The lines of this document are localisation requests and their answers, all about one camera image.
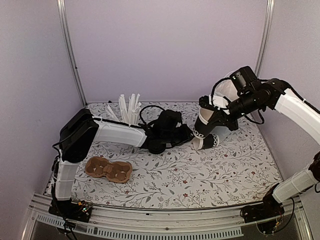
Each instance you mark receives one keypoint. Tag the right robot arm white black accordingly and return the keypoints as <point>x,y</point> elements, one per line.
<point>278,95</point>

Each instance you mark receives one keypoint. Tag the black paper coffee cup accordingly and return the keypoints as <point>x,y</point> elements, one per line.
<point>203,126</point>

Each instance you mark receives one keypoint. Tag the brown cardboard cup carrier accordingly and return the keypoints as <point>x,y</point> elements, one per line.
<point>116,172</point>

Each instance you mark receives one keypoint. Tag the black plastic cup lid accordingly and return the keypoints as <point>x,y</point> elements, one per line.
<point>156,147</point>

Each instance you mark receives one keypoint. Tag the bundle of white wrapped straws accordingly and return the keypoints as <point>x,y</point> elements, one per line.
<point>129,111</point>

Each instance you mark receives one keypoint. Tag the left aluminium frame post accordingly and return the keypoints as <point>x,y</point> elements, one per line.
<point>61,7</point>

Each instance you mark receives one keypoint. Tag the right aluminium frame post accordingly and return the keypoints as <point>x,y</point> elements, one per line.
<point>265,35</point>

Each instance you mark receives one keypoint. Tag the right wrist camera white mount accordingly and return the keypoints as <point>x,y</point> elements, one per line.
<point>223,93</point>

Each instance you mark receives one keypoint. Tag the light blue paper bag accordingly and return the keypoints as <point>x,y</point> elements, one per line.
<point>240,107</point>

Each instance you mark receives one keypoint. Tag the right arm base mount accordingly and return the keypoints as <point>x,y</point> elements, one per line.
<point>267,216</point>

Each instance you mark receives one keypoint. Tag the aluminium front rail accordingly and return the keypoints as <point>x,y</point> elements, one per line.
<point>123,223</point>

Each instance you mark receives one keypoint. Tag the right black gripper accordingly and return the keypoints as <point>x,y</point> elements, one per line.
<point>219,117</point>

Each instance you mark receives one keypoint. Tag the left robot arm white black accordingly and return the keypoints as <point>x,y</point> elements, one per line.
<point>77,136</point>

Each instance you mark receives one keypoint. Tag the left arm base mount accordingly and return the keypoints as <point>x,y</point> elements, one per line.
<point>78,211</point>

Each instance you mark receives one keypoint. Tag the aluminium frame post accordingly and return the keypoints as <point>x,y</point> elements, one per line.
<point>265,35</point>
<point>61,7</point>

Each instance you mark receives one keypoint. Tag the floral patterned table mat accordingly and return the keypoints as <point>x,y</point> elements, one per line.
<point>239,170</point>

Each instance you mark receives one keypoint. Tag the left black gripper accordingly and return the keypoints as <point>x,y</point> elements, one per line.
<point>186,135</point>

